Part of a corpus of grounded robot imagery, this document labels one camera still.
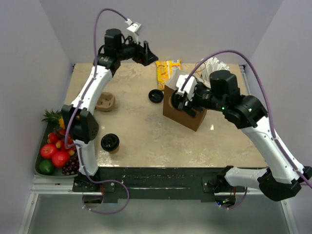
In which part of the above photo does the green lime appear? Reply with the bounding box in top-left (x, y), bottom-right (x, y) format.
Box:
top-left (39, 159), bottom-right (55, 176)

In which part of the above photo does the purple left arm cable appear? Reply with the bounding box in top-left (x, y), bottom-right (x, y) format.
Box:
top-left (64, 8), bottom-right (130, 215)

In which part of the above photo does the red strawberries cluster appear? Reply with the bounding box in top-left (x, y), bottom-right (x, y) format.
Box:
top-left (47, 129), bottom-right (76, 156)

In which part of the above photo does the cardboard cup carrier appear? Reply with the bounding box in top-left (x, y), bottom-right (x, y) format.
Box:
top-left (95, 92), bottom-right (116, 112)

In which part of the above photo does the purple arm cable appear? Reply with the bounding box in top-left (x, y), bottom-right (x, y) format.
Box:
top-left (64, 8), bottom-right (130, 215)
top-left (181, 50), bottom-right (312, 210)

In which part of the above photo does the green fruit tray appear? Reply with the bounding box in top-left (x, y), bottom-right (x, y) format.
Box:
top-left (35, 110), bottom-right (79, 177)

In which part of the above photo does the aluminium frame rail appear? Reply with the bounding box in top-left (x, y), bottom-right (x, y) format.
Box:
top-left (17, 174), bottom-right (83, 234)

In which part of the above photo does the yellow snack bag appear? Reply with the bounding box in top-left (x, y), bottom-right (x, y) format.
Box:
top-left (156, 59), bottom-right (181, 91)

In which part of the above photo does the orange horned melon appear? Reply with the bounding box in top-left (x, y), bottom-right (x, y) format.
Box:
top-left (58, 117), bottom-right (66, 129)

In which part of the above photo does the small pineapple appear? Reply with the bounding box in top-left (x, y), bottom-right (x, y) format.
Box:
top-left (42, 109), bottom-right (62, 124)

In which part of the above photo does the purple grapes bunch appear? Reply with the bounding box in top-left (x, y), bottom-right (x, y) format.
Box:
top-left (62, 154), bottom-right (79, 176)

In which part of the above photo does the brown paper bag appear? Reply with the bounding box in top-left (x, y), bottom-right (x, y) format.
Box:
top-left (163, 70), bottom-right (207, 132)

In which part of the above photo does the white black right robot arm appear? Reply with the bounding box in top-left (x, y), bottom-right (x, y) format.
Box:
top-left (171, 70), bottom-right (312, 201)

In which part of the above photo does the red apple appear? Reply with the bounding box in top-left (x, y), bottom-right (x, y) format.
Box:
top-left (52, 151), bottom-right (70, 168)
top-left (40, 144), bottom-right (59, 159)

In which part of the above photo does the black plastic cup lid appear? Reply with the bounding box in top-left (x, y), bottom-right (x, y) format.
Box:
top-left (100, 133), bottom-right (120, 152)

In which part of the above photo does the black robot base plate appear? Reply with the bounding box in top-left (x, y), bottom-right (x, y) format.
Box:
top-left (73, 167), bottom-right (233, 203)

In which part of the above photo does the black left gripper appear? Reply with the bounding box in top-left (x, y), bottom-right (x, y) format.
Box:
top-left (117, 34), bottom-right (158, 66)

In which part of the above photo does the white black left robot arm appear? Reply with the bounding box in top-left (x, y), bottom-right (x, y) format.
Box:
top-left (61, 23), bottom-right (158, 191)

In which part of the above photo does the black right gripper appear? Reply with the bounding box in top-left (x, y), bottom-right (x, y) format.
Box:
top-left (177, 82), bottom-right (226, 118)

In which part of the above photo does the brown paper cup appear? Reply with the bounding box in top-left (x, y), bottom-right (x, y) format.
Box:
top-left (108, 146), bottom-right (119, 154)

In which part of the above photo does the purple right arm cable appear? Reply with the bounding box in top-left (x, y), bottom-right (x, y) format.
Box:
top-left (181, 50), bottom-right (312, 210)

